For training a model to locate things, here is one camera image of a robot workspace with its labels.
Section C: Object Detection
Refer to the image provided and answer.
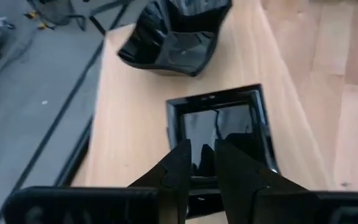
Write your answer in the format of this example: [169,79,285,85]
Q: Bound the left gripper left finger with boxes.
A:
[3,139,193,224]

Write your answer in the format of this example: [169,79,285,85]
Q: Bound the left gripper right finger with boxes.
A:
[214,139,358,224]

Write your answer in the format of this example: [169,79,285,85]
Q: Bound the black small square mini plate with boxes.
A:
[165,83,281,220]

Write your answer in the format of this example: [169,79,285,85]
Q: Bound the black wavy square mini plate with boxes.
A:
[116,0,233,78]

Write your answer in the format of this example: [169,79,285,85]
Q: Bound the black work table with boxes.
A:
[88,0,133,35]

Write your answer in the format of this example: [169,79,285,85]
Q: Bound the black aluminium frame rail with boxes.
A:
[54,116,94,187]

